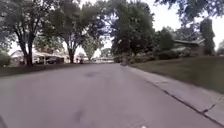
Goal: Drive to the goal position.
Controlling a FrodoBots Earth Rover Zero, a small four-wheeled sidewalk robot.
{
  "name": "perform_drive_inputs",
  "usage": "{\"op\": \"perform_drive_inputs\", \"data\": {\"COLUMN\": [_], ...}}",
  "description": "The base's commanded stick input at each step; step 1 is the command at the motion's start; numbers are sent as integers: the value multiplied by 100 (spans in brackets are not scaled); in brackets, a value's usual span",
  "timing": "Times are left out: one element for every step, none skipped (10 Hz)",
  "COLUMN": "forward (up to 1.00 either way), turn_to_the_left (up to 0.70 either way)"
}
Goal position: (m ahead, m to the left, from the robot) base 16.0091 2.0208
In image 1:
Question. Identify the small light green tree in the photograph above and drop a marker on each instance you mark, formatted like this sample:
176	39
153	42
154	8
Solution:
90	46

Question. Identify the large dark tree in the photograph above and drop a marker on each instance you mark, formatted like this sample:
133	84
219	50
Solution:
133	33

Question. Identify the grey asphalt road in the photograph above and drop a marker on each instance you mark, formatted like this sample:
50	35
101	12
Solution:
93	96

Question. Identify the broad leafy tree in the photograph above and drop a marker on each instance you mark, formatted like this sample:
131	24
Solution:
71	53

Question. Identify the row of bushes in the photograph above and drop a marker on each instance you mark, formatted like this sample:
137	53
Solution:
166	55

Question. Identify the round dark tree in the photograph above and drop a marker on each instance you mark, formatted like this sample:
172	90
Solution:
165	40

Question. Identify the low house with carport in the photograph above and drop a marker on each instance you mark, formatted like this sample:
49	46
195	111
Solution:
40	57

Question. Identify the low brown house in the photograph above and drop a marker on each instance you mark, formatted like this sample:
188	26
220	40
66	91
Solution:
186	44

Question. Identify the grass lawn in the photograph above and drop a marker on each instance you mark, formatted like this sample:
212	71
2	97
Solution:
193	71

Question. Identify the pale concrete gutter strip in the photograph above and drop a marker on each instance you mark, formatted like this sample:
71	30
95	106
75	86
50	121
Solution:
190	95

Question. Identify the forked trunk tree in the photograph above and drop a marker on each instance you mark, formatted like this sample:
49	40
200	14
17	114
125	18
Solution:
28	50

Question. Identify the shaded grass verge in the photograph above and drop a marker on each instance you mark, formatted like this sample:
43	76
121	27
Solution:
20	70

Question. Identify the overhanging tree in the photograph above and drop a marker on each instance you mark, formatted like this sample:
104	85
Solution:
193	8

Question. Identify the tall narrow evergreen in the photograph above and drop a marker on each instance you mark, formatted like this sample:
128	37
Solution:
207	36

